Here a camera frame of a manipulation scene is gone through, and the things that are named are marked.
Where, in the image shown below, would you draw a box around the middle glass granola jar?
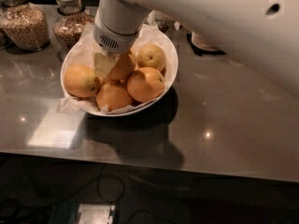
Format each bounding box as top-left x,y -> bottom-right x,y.
52,0 -> 94,52

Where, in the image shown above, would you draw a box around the black tray under bowls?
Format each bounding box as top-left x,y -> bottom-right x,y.
186,33 -> 225,56

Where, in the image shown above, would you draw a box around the white oval bowl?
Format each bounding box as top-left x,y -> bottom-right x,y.
59,23 -> 179,118

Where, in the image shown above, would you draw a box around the white stand posts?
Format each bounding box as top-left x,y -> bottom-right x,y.
146,11 -> 183,31

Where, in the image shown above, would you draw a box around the glass jar at left edge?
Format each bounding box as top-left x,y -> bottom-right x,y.
0,7 -> 12,49

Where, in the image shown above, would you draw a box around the orange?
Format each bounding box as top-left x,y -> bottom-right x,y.
127,67 -> 165,103
64,64 -> 101,98
136,44 -> 166,71
96,82 -> 133,112
105,48 -> 136,82

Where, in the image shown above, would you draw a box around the grey box on floor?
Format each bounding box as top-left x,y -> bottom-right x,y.
48,202 -> 119,224

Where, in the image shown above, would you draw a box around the large glass cereal jar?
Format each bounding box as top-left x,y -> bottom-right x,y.
1,0 -> 50,51

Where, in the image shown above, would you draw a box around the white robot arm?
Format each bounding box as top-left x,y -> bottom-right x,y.
93,0 -> 299,97

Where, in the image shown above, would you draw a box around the small glass bottle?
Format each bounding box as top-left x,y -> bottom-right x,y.
154,10 -> 168,33

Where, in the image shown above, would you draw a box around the white paper bowl liner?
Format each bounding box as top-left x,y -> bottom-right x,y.
56,22 -> 174,116

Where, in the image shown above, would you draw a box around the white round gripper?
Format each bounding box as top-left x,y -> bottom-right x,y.
93,0 -> 150,78

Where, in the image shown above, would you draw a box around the black cable on floor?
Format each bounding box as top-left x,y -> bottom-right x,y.
0,163 -> 194,224

